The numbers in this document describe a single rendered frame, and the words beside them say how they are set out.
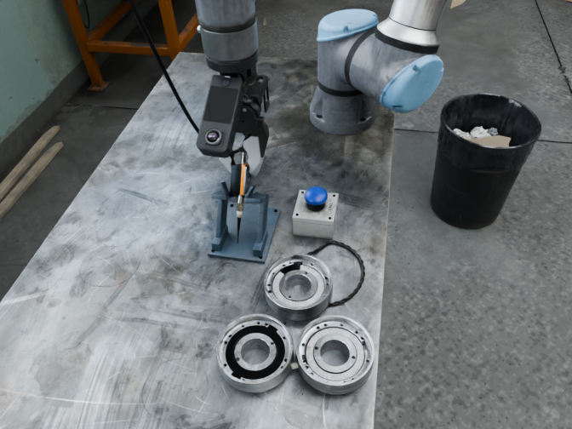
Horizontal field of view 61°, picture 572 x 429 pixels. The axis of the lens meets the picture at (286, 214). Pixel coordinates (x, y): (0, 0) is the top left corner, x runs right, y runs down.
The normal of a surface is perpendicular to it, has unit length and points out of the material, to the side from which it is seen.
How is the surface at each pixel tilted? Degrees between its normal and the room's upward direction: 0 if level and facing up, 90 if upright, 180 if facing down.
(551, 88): 0
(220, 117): 31
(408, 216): 0
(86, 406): 0
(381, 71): 71
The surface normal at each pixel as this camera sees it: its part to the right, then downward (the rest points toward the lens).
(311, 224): -0.19, 0.70
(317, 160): -0.04, -0.70
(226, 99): -0.10, -0.24
